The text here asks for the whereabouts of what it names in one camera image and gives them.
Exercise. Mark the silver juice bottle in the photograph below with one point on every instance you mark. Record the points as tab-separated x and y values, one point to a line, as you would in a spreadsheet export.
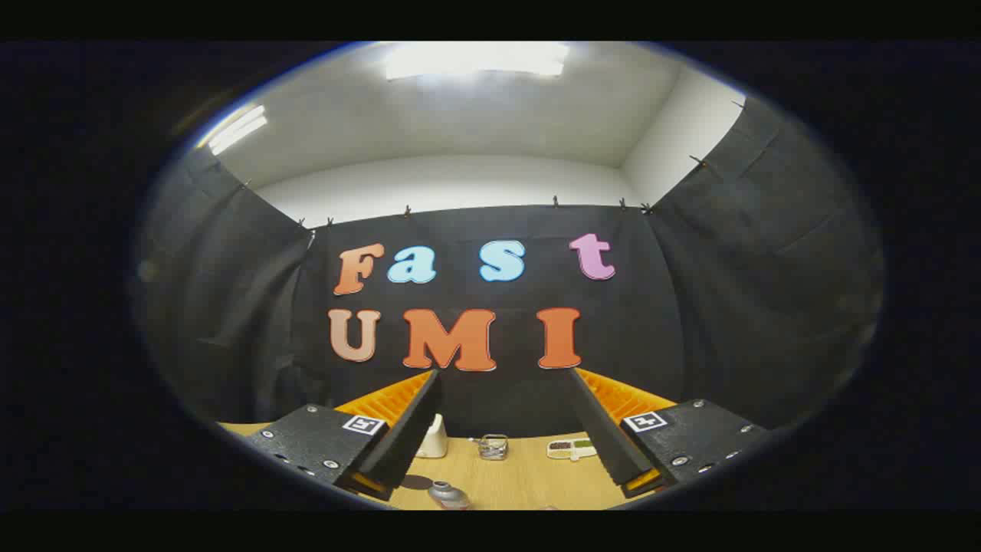
448	494

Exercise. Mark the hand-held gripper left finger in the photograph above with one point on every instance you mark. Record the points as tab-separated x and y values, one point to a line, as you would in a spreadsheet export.
406	437

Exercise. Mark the white toaster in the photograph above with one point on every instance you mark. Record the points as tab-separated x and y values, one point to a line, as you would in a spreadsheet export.
434	443

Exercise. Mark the white divided dish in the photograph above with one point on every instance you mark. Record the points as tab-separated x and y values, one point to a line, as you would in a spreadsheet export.
571	449

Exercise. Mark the dark round coaster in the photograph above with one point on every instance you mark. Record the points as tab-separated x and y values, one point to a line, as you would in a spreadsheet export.
416	482

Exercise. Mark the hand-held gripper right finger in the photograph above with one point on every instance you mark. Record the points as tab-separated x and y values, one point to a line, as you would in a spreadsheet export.
605	437

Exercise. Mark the wooden table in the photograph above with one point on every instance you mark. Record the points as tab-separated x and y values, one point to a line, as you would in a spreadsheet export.
521	483

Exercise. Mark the ceiling light panel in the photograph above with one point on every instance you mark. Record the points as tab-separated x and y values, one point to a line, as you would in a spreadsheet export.
236	129

